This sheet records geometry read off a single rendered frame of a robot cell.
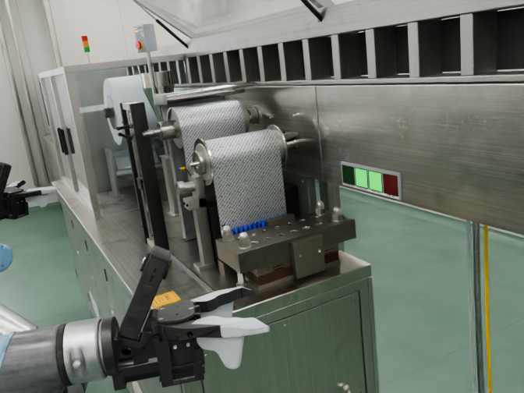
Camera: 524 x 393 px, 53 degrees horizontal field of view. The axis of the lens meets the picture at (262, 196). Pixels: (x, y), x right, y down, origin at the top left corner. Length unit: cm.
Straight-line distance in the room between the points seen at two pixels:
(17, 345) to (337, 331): 111
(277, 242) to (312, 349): 34
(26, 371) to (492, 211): 91
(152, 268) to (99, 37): 657
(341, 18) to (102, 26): 586
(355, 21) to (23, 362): 111
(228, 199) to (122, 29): 575
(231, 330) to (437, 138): 78
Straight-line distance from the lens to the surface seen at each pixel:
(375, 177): 143
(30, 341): 70
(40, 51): 705
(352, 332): 168
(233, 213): 163
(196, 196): 166
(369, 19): 140
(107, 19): 721
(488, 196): 119
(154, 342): 69
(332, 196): 197
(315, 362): 164
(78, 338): 68
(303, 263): 153
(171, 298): 150
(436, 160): 127
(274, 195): 168
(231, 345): 63
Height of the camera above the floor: 154
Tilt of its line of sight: 15 degrees down
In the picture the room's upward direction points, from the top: 7 degrees counter-clockwise
